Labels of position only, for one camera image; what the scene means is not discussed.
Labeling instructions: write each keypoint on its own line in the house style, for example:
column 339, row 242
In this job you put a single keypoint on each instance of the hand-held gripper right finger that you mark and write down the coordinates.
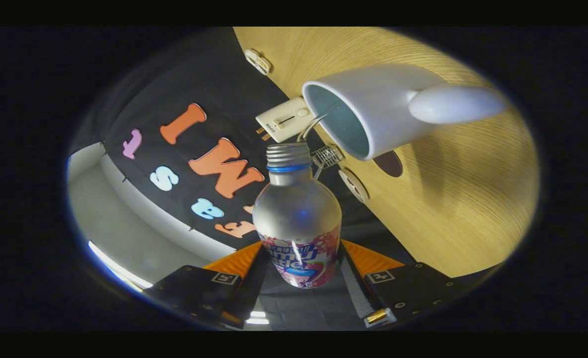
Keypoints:
column 358, row 293

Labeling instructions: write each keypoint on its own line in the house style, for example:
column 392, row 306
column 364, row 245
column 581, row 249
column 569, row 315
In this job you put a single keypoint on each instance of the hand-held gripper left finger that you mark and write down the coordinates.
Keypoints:
column 250, row 293

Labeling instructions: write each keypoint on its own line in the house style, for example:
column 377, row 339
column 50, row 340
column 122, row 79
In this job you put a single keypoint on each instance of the silver juice bottle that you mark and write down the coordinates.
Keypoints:
column 296, row 214

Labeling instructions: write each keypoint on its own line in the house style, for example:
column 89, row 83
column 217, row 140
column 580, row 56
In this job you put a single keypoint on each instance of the dark brown round coaster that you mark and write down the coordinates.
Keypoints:
column 391, row 166

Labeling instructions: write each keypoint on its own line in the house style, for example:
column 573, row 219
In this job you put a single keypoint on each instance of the clear juice stream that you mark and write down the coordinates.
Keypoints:
column 308, row 124

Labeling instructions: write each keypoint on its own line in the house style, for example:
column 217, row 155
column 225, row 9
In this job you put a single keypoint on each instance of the white cup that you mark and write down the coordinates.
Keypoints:
column 383, row 99

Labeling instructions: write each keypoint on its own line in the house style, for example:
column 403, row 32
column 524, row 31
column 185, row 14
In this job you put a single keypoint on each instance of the double strip ceiling light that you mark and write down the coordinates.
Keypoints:
column 257, row 321

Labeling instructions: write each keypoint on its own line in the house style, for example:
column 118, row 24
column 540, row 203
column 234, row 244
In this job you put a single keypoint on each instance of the white round plate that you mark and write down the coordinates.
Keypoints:
column 343, row 175

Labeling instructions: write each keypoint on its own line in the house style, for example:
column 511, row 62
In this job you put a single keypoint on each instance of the wooden table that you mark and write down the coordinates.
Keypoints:
column 448, row 209

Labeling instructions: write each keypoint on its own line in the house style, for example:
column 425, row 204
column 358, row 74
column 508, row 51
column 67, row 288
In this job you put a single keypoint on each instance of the white toaster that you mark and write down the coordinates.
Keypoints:
column 286, row 119

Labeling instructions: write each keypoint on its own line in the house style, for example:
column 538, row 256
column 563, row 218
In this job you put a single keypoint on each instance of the black backdrop cloth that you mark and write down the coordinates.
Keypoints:
column 214, row 84

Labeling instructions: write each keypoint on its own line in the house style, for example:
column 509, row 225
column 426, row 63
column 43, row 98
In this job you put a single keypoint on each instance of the white divided condiment dish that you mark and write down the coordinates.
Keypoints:
column 257, row 61

